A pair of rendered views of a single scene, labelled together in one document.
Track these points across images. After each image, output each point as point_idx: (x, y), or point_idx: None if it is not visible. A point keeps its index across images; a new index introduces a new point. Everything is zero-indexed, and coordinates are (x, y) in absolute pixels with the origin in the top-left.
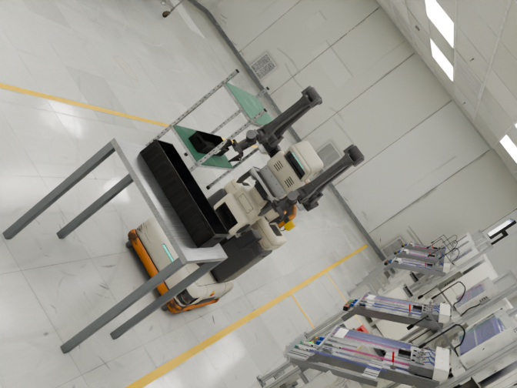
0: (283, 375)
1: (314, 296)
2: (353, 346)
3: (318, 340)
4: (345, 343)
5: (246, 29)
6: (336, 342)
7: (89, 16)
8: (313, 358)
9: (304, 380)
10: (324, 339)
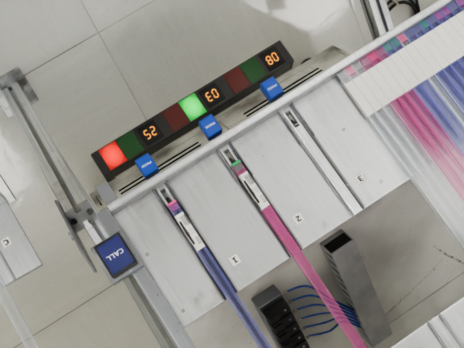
0: (45, 172)
1: None
2: (344, 204)
3: (210, 119)
4: (342, 161)
5: None
6: (301, 143)
7: None
8: (72, 239)
9: (368, 21)
10: (232, 130)
